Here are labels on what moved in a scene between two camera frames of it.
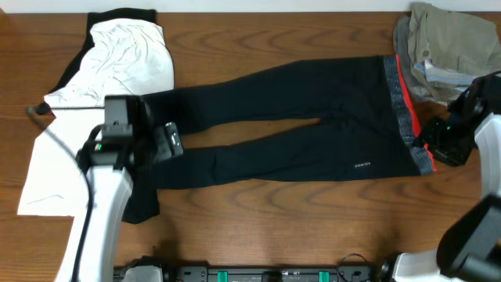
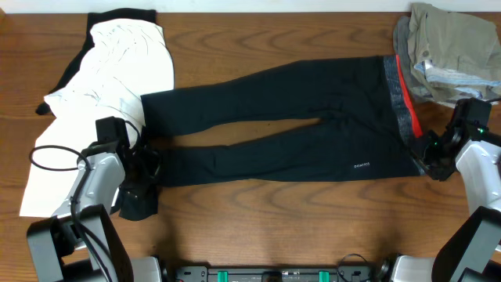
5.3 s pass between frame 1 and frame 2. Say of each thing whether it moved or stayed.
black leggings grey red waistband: stayed
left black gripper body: moved
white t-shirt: stayed
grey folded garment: stayed
